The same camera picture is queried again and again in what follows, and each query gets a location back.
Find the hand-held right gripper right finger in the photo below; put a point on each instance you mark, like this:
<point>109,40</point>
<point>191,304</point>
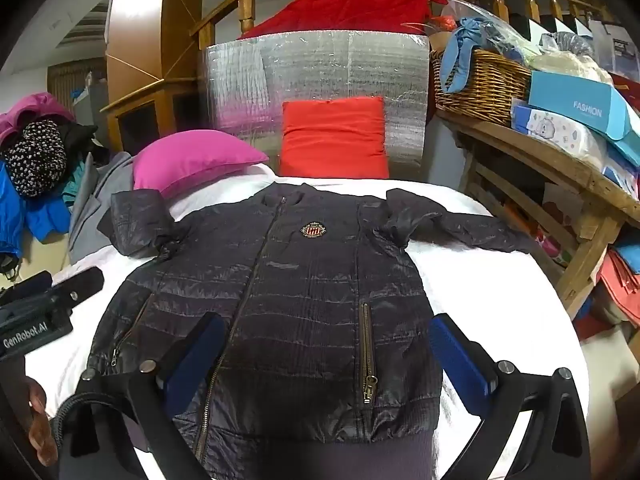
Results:
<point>457,360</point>

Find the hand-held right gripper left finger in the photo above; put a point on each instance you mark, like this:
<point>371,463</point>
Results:
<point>196,360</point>

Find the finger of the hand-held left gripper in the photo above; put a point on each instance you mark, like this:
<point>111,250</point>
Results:
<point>80,285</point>
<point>30,284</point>

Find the black puffer jacket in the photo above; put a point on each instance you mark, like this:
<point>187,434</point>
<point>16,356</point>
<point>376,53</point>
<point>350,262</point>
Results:
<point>300,285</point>

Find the person's left hand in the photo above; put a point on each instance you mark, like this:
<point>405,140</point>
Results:
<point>40,420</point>

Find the blue jacket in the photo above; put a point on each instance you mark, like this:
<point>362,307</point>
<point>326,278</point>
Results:
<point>15,210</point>

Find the white bed sheet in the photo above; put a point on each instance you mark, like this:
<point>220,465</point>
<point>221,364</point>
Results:
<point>490,290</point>

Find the grey garment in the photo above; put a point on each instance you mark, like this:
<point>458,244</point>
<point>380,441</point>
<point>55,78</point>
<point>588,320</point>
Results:
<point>95,200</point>

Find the black white dotted garment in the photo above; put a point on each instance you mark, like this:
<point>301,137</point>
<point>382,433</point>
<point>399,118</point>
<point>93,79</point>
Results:
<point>35,160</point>

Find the pink pillow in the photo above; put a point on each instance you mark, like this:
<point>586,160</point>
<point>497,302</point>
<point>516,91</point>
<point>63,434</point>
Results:
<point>195,160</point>

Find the pink garment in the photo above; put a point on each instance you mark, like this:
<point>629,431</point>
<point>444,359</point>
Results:
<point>35,107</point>

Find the wooden table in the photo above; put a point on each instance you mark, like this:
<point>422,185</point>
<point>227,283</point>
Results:
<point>585,180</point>

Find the printed white package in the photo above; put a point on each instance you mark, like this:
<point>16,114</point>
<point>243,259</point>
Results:
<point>555,130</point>

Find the red pillow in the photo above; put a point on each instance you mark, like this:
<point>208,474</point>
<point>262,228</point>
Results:
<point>332,140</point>

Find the curved wooden cabinet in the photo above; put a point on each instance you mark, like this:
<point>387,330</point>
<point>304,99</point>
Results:
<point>145,35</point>

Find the wicker basket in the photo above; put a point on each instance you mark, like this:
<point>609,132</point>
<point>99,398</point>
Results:
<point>490,85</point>

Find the light blue cardboard box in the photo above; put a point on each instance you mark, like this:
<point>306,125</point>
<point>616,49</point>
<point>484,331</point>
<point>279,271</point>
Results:
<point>575,102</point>

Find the blue cloth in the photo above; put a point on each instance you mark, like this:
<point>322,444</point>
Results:
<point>457,55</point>

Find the white plastic bag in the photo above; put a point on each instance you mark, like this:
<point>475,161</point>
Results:
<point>570,65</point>

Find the wooden stair railing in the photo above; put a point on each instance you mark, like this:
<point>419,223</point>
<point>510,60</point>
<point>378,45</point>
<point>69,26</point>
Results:
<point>247,15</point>

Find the silver foil insulation mat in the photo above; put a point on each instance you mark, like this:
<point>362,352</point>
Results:
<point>325,65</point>

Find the red blanket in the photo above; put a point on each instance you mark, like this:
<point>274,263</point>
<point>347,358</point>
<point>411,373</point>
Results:
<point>350,7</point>

